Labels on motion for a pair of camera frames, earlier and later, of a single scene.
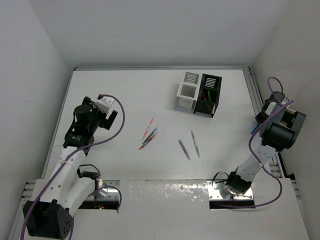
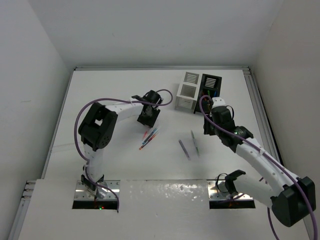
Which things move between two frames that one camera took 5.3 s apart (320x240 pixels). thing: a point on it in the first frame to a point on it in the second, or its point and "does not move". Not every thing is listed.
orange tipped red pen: [149, 140] does not move
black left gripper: [107, 122] to [149, 122]
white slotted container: [186, 99] does not move
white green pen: [197, 151] does not move
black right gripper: [259, 118] to [207, 130]
